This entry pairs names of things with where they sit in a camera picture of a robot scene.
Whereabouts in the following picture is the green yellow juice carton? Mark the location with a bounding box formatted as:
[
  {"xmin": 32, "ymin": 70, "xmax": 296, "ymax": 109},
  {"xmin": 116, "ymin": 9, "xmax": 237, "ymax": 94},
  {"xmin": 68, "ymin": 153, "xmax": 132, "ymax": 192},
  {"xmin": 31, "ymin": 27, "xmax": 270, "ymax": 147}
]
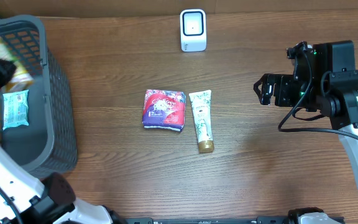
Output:
[{"xmin": 0, "ymin": 37, "xmax": 34, "ymax": 93}]

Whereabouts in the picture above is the light green wipes pack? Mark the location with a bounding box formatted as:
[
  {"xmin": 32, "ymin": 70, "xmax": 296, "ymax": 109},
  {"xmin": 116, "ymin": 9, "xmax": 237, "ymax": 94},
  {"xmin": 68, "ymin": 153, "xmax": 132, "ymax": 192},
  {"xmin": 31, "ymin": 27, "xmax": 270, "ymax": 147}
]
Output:
[{"xmin": 2, "ymin": 90, "xmax": 29, "ymax": 130}]

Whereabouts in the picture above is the white floral cream tube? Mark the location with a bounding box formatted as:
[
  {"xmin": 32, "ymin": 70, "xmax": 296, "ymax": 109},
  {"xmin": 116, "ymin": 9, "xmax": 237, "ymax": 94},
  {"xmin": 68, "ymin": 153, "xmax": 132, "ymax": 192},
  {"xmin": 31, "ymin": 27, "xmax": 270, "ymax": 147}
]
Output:
[{"xmin": 189, "ymin": 90, "xmax": 214, "ymax": 153}]

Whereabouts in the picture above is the purple red tissue pack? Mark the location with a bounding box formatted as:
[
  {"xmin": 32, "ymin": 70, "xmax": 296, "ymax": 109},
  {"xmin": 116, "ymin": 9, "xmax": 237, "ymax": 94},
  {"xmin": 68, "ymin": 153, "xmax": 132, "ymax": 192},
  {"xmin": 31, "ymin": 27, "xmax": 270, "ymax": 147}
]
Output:
[{"xmin": 142, "ymin": 90, "xmax": 186, "ymax": 132}]

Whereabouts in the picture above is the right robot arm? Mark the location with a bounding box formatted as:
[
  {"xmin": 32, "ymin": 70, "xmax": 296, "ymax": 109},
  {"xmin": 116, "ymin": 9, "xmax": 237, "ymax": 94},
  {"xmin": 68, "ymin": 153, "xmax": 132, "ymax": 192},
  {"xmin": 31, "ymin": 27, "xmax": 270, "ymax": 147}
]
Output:
[{"xmin": 254, "ymin": 40, "xmax": 358, "ymax": 189}]

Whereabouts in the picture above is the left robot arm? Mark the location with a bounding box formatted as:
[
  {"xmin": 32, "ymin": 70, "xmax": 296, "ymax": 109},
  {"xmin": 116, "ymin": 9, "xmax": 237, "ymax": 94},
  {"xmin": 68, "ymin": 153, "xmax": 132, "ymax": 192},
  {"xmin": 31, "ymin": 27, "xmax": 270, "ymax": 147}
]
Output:
[{"xmin": 0, "ymin": 51, "xmax": 122, "ymax": 223}]

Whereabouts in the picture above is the white barcode scanner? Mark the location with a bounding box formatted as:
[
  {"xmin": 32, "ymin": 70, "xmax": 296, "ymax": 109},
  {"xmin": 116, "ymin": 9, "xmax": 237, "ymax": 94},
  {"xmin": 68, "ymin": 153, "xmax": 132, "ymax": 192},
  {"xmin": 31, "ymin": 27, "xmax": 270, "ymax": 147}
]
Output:
[{"xmin": 180, "ymin": 9, "xmax": 207, "ymax": 52}]

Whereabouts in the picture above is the grey plastic mesh basket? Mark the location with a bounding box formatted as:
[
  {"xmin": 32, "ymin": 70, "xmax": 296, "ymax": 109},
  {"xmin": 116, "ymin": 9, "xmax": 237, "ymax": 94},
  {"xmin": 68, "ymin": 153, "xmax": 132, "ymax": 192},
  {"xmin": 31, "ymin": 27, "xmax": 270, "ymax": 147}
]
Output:
[{"xmin": 0, "ymin": 15, "xmax": 77, "ymax": 178}]

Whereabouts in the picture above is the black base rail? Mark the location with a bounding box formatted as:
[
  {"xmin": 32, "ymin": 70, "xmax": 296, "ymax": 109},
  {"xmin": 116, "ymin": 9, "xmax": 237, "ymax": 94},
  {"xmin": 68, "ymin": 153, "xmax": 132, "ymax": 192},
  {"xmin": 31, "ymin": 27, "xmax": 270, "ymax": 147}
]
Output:
[{"xmin": 122, "ymin": 216, "xmax": 345, "ymax": 224}]

